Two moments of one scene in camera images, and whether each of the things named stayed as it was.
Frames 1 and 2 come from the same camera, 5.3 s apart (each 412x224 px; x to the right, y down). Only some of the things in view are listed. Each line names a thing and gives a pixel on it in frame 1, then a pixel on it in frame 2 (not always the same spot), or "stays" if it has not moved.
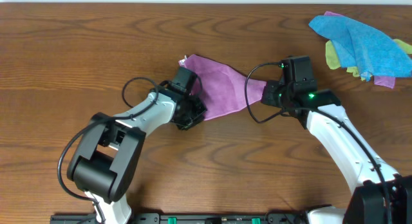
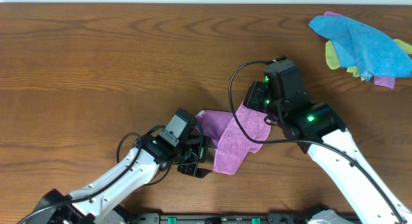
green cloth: x=333 y=62 stays
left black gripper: x=192 y=112 -> x=199 y=159
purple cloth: x=223 y=91 -> x=231 y=141
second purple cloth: x=388 y=82 stays
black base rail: x=195 y=218 stays
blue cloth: x=373 y=53 stays
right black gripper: x=267 y=98 -> x=252 y=101
